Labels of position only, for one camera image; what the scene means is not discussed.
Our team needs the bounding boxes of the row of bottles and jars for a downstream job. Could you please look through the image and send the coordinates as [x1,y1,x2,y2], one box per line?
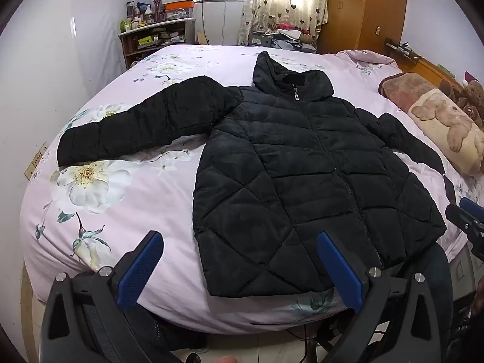
[120,0,166,33]

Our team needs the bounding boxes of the orange lid storage box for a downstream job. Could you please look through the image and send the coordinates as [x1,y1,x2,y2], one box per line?
[162,0,197,21]

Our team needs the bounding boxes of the wooden bookshelf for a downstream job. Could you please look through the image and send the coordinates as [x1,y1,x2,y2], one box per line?
[118,18,197,70]

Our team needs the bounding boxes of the pile of clothes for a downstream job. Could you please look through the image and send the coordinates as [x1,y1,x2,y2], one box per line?
[247,21,318,54]

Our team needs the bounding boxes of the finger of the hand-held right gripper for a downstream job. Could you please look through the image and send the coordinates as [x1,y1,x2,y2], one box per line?
[445,197,484,243]
[443,175,457,202]

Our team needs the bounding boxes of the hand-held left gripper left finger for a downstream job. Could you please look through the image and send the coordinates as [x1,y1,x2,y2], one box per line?
[40,230,183,363]

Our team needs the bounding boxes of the black puffer jacket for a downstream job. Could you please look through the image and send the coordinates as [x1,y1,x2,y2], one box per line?
[57,51,447,297]

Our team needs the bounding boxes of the cream bear print pillow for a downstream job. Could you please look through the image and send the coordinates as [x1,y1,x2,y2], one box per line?
[407,89,484,176]

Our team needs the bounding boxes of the wooden wardrobe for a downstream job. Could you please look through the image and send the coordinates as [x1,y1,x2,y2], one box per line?
[318,0,408,59]

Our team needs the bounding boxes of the black mesh shoe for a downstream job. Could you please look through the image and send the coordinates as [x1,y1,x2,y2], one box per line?
[151,310,208,353]

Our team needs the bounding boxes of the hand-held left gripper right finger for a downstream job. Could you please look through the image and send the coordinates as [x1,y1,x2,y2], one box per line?
[317,231,453,363]

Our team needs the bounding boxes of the bed with pink floral sheet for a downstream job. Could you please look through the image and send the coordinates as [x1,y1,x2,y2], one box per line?
[21,43,484,335]

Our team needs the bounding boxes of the heart print curtain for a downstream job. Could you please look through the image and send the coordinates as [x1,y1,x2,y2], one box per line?
[237,0,329,48]

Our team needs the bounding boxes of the wooden headboard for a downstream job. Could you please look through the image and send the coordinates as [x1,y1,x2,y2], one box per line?
[386,41,484,87]

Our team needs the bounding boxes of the black wire rack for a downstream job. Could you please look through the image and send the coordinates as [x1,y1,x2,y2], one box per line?
[385,38,421,61]

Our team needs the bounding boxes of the brown teddy bear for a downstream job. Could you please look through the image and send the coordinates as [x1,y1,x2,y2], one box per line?
[439,72,484,129]

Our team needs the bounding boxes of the wall socket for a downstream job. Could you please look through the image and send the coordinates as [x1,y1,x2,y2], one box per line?
[25,142,50,180]

